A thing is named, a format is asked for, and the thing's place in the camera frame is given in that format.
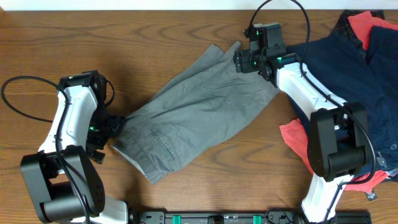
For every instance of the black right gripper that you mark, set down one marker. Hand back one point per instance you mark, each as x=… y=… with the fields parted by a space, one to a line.
x=241 y=58

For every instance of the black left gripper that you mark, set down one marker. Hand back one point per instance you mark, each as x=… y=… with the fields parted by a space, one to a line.
x=91 y=139

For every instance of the grey shorts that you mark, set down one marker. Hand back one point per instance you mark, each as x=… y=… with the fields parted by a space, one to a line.
x=205 y=105

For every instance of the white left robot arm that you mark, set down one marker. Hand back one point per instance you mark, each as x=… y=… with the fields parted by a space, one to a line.
x=61 y=179

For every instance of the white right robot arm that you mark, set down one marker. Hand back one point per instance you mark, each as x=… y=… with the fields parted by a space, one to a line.
x=338 y=142

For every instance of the dark plaid garment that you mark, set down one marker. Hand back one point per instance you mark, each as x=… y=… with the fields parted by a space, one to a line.
x=344 y=28

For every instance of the pink red garment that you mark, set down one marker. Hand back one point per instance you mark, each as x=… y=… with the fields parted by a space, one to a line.
x=294 y=134

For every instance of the dark navy shirt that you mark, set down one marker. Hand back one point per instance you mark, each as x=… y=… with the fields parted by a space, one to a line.
x=370 y=80

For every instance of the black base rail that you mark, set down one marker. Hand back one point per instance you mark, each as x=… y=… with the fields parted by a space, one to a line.
x=236 y=217

